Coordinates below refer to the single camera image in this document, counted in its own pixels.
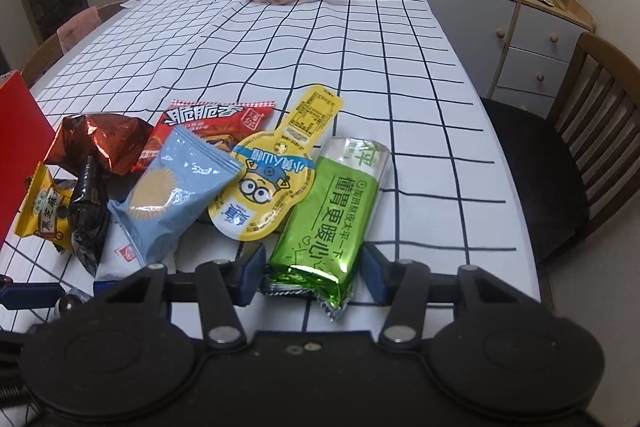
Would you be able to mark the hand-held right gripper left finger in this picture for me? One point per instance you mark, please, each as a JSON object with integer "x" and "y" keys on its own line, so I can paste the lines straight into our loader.
{"x": 252, "y": 274}

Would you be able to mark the grey wooden cabinet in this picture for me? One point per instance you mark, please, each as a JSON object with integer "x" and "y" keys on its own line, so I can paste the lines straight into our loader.
{"x": 475, "y": 32}

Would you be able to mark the copper foil snack packet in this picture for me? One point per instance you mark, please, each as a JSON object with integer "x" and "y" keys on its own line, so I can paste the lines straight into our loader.
{"x": 105, "y": 142}

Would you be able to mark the yellow cartoon print jelly packet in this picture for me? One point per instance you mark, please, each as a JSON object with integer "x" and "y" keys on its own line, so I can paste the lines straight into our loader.
{"x": 260, "y": 192}

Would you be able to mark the pink cloth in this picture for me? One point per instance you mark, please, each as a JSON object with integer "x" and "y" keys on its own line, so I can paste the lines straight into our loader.
{"x": 77, "y": 29}

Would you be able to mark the light blue snack packet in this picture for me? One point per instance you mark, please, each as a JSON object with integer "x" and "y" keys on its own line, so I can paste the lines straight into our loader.
{"x": 170, "y": 192}

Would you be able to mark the dark wooden chair black seat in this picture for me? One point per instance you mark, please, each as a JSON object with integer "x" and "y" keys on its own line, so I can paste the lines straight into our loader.
{"x": 530, "y": 157}

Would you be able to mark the white checked tablecloth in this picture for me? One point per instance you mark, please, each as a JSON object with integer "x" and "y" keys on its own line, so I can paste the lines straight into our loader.
{"x": 350, "y": 57}

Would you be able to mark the white snack packet red logo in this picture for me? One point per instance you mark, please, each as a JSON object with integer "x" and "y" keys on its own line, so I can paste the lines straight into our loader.
{"x": 117, "y": 257}

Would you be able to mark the red cardboard box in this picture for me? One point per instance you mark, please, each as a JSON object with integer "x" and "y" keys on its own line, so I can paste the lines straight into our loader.
{"x": 20, "y": 147}

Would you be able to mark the green foil snack packet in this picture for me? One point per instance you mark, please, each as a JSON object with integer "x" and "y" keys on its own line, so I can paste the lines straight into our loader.
{"x": 330, "y": 217}

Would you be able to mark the black snack packet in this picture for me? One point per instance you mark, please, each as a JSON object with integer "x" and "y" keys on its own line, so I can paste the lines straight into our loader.
{"x": 87, "y": 212}

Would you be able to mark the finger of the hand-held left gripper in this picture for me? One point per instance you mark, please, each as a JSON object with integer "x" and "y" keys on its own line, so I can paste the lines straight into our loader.
{"x": 30, "y": 296}

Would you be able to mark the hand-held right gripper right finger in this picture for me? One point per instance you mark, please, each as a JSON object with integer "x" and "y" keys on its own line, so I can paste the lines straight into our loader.
{"x": 374, "y": 277}

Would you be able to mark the small yellow snack packet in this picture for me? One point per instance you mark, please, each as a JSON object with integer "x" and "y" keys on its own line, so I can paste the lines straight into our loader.
{"x": 45, "y": 212}

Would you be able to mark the brown wooden chair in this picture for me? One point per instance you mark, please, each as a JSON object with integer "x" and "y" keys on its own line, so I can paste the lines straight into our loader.
{"x": 40, "y": 57}

